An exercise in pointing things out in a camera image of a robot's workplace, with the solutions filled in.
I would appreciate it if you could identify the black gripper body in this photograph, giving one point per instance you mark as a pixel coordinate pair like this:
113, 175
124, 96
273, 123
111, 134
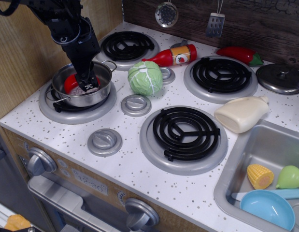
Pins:
83, 49

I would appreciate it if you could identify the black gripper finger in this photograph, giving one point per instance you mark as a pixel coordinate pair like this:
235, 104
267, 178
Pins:
92, 80
81, 81

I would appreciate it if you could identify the red and white toy sushi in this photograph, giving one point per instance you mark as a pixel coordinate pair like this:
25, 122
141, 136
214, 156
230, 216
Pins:
71, 87

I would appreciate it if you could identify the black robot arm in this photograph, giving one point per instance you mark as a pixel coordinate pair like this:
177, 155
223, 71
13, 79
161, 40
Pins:
73, 32

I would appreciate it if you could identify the small steel pan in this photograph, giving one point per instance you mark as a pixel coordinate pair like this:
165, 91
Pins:
103, 71

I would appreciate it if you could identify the front left black burner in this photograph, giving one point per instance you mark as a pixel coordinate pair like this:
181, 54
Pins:
74, 118

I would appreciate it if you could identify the black burner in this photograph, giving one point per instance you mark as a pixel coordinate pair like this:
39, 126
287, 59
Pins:
183, 140
74, 118
126, 48
219, 79

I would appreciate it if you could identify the back left black burner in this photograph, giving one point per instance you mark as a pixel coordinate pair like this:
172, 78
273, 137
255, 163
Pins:
126, 48

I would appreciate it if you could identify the grey stovetop knob middle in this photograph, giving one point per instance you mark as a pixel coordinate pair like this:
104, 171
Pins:
136, 105

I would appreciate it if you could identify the grey stovetop knob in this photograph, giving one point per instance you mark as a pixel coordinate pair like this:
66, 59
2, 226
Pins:
104, 142
168, 75
136, 105

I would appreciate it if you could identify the green toy cabbage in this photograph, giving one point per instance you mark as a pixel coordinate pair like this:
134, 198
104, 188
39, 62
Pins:
145, 78

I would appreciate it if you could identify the grey stovetop knob front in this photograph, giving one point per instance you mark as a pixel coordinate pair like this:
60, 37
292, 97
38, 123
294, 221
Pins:
104, 142

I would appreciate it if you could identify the grey stovetop knob back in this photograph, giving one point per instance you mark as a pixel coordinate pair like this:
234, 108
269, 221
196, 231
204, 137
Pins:
168, 75

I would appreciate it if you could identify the red toy ketchup bottle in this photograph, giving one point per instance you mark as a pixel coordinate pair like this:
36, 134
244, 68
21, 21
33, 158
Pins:
174, 56

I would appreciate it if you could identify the left grey oven knob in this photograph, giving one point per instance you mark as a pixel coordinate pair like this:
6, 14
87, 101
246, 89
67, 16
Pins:
40, 162

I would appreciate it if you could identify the grey oven knob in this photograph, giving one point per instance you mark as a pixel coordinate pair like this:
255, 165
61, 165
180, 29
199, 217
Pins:
40, 162
141, 216

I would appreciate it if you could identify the hanging steel skimmer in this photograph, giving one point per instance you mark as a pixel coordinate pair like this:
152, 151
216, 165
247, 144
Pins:
166, 14

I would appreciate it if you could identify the front right black burner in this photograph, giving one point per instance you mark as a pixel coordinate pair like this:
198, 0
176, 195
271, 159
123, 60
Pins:
183, 140

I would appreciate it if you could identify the back right black burner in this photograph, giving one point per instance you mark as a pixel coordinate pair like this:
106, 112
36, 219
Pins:
219, 79

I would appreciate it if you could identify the hanging steel spatula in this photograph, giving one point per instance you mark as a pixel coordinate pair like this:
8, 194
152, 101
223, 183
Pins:
215, 22

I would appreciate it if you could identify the right grey oven knob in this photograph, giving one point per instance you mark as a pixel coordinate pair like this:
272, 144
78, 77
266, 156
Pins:
141, 216

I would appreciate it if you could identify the cream toy mayonnaise bottle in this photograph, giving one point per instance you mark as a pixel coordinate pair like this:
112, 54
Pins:
241, 114

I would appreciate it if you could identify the red toy chili pepper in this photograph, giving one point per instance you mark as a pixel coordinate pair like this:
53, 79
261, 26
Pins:
245, 55

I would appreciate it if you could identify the orange object bottom left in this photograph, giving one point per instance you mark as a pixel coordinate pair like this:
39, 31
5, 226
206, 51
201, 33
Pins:
16, 222

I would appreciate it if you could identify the steel pot lid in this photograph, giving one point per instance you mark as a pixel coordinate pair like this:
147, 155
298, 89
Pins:
279, 78

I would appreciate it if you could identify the yellow toy corn piece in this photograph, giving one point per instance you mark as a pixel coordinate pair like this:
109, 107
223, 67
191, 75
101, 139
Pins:
259, 176

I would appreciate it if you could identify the steel toy sink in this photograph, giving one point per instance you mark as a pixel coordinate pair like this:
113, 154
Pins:
266, 144

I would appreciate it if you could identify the light blue toy ladle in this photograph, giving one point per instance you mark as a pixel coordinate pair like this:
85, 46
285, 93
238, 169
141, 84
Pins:
270, 205

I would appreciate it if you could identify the green toy pear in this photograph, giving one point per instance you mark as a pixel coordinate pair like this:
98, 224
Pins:
288, 178

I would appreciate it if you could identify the grey oven door handle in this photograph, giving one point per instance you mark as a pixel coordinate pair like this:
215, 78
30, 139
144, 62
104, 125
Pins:
75, 210

